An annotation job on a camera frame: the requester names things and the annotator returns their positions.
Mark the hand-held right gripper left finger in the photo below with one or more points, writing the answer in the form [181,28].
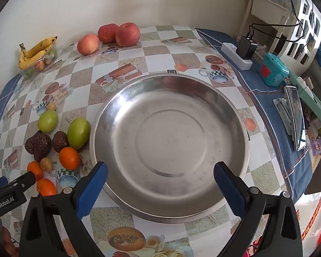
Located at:
[93,190]

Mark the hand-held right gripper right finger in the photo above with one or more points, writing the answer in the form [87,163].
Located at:
[230,190]

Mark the small orange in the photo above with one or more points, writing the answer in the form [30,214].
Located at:
[46,188]
[35,169]
[69,158]

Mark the dark dried date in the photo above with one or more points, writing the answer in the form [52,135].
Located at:
[42,146]
[59,141]
[29,146]

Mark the large green jujube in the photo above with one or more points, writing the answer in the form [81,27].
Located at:
[79,133]

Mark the round stainless steel plate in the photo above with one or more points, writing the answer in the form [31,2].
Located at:
[163,139]

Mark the small green jujube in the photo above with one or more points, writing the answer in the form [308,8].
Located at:
[47,121]

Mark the blue cloth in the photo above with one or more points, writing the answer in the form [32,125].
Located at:
[267,107]

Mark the grey phone stand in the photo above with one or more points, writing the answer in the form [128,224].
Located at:
[282,112]

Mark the smartphone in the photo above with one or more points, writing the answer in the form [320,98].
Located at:
[295,112]

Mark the clear bag of small fruit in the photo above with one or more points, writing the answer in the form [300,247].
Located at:
[46,60]

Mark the teal box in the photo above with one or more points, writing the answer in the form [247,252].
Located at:
[272,69]

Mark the white power strip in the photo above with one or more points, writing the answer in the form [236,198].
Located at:
[235,57]

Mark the yellow banana bunch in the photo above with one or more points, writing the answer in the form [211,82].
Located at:
[38,46]

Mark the black charger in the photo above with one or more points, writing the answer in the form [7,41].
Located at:
[246,48]

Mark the pale pink apple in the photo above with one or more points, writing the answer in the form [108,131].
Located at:
[87,44]

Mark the red apple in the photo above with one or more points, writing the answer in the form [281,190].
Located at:
[107,33]
[127,34]

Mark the white lattice basket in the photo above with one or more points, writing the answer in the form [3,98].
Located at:
[297,45]

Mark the mint green rail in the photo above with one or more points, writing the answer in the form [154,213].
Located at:
[307,93]

